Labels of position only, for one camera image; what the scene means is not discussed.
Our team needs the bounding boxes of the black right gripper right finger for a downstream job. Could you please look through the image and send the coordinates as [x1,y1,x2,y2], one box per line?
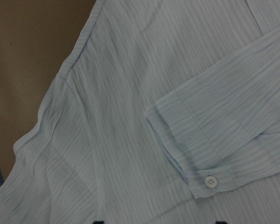
[215,221,226,224]

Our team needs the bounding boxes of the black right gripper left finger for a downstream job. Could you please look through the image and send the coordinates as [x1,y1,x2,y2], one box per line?
[93,220,104,224]

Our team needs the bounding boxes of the light blue button-up shirt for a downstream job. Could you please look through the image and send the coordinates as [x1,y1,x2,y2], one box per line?
[0,0,280,224]

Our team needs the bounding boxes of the brown paper table cover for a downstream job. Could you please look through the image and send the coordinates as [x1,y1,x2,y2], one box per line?
[0,0,94,186]

